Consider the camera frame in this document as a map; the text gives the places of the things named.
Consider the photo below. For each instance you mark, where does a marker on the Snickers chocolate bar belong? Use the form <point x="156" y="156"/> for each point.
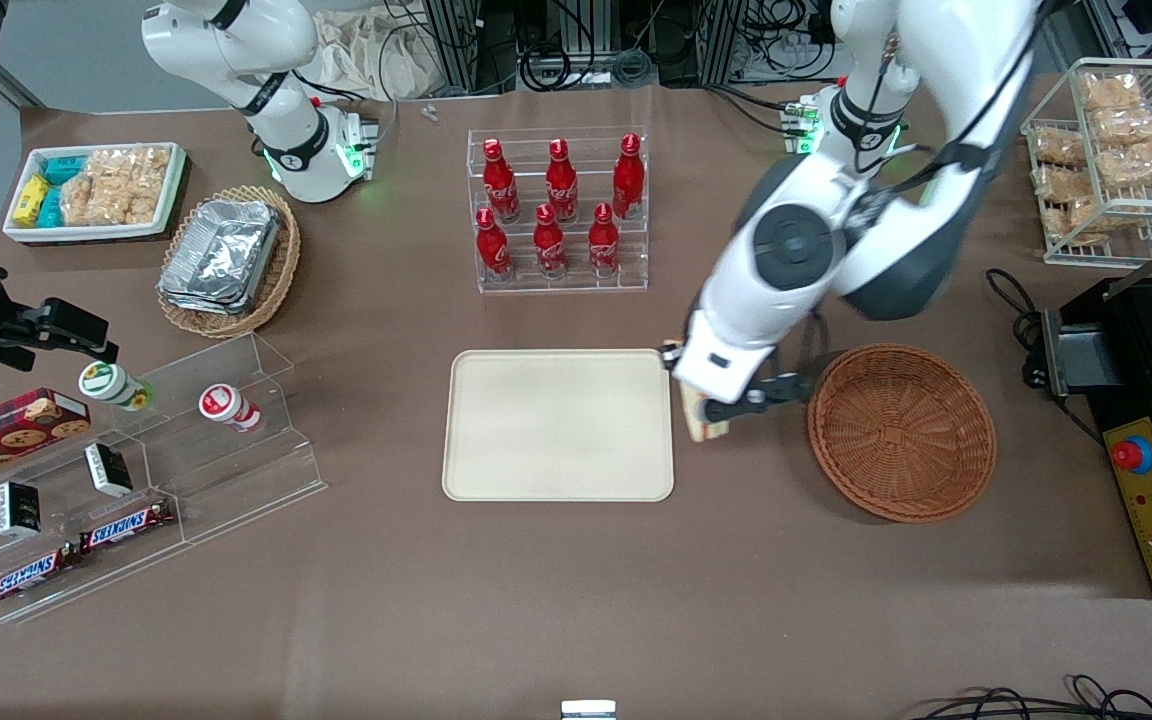
<point x="126" y="525"/>
<point x="31" y="577"/>

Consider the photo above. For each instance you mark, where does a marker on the red cola bottle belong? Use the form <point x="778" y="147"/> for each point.
<point x="492" y="248"/>
<point x="603" y="243"/>
<point x="628" y="180"/>
<point x="549" y="245"/>
<point x="562" y="185"/>
<point x="499" y="185"/>

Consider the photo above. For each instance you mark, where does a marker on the black countertop appliance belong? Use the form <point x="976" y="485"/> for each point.
<point x="1136" y="340"/>

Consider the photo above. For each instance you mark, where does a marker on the stacked foil containers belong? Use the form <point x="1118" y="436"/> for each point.
<point x="221" y="255"/>

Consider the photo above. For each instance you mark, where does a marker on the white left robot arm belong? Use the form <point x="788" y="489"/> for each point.
<point x="796" y="250"/>

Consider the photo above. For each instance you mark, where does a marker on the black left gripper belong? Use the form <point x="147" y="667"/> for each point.
<point x="667" y="348"/>

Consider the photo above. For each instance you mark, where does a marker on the beige plastic tray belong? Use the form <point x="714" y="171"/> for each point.
<point x="556" y="425"/>

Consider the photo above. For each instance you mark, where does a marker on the white rectangular snack tray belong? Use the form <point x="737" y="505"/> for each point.
<point x="96" y="233"/>

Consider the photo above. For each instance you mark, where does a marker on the oval light wicker basket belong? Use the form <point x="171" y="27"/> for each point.
<point x="281" y="270"/>

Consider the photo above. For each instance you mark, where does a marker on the triangular sandwich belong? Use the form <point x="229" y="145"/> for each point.
<point x="701" y="430"/>

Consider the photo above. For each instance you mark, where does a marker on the red-capped yogurt bottle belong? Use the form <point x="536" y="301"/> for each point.
<point x="226" y="405"/>

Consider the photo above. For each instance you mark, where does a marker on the red cookie box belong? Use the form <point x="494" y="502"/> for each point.
<point x="6" y="430"/>

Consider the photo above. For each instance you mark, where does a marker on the small black box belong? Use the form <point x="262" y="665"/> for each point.
<point x="18" y="508"/>
<point x="108" y="470"/>

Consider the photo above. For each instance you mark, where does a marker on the clear acrylic bottle rack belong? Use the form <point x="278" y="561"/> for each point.
<point x="636" y="255"/>

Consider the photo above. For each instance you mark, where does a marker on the clear bag of fried snacks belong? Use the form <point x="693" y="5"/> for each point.
<point x="1131" y="125"/>
<point x="1141" y="165"/>
<point x="1058" y="148"/>
<point x="1076" y="222"/>
<point x="1061" y="183"/>
<point x="1111" y="92"/>

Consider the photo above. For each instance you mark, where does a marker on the green-capped yogurt bottle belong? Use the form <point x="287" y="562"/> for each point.
<point x="108" y="382"/>

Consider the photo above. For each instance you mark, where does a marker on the teal snack packet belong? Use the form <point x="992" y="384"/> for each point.
<point x="64" y="168"/>
<point x="50" y="208"/>

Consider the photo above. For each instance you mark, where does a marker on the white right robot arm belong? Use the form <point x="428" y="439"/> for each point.
<point x="276" y="120"/>

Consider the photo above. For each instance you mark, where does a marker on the beige crumpled cloth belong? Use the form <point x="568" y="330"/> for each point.
<point x="376" y="55"/>

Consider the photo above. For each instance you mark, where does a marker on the yellow snack packet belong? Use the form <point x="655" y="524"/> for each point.
<point x="31" y="200"/>

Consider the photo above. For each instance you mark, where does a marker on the round brown wicker basket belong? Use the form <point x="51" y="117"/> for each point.
<point x="896" y="440"/>

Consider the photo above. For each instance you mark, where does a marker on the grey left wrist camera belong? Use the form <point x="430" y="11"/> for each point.
<point x="776" y="390"/>

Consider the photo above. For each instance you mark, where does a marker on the clear bag of rice crackers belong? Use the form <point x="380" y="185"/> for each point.
<point x="116" y="185"/>

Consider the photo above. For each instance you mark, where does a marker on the clear acrylic step stand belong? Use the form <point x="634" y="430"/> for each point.
<point x="236" y="470"/>

